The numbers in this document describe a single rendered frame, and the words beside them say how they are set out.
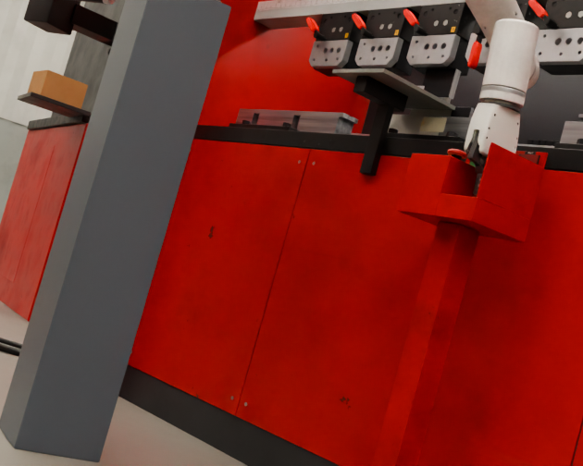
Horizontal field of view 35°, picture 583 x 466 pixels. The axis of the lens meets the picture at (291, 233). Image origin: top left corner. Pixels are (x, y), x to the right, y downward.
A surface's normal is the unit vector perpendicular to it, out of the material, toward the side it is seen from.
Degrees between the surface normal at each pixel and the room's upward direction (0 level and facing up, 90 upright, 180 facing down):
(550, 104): 90
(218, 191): 90
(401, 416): 90
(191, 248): 90
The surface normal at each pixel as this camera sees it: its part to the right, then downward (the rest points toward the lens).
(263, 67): 0.62, 0.12
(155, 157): 0.46, 0.07
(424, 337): -0.76, -0.26
